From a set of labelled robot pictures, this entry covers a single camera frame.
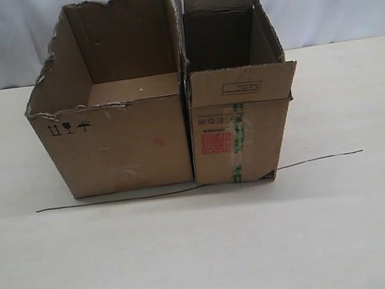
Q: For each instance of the thin dark line marker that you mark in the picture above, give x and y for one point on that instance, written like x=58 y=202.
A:
x=185 y=190

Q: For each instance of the narrow cardboard box with tape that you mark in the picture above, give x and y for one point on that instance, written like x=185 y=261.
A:
x=238 y=88

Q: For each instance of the large open cardboard box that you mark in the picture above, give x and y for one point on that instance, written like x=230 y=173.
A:
x=108 y=105

